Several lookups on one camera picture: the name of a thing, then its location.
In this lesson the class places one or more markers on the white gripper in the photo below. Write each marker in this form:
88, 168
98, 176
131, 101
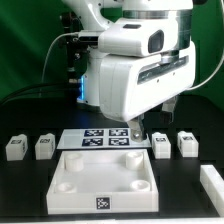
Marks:
129, 86

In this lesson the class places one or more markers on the white square tabletop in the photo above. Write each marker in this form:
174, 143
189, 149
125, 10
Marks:
103, 181

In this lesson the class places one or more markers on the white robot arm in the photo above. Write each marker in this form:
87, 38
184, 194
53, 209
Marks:
171, 16

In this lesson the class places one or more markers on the white marker sheet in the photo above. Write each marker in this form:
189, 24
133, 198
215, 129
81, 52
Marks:
108, 138

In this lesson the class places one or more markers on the white obstacle bar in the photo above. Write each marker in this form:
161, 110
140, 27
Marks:
213, 184

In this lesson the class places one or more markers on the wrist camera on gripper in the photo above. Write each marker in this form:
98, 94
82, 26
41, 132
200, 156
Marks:
129, 37

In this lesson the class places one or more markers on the grey camera on stand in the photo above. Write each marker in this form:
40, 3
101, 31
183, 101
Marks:
90, 38

